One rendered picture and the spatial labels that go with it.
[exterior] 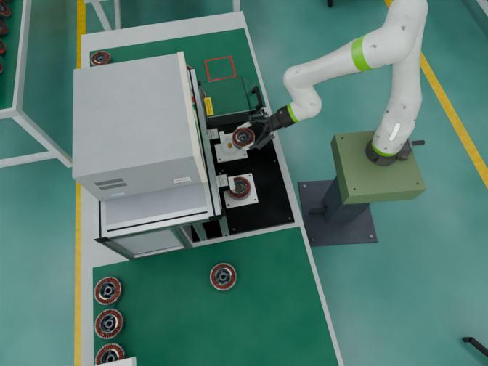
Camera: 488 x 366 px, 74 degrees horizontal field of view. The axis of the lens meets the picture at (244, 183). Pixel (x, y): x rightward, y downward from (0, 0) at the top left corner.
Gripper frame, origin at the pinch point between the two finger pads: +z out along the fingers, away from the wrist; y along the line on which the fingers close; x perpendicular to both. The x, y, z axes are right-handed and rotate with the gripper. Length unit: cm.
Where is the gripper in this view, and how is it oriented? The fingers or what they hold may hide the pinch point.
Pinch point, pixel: (243, 137)
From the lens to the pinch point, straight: 160.3
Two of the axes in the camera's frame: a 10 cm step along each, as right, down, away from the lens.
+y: -1.9, -8.9, 4.1
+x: -5.1, -2.6, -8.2
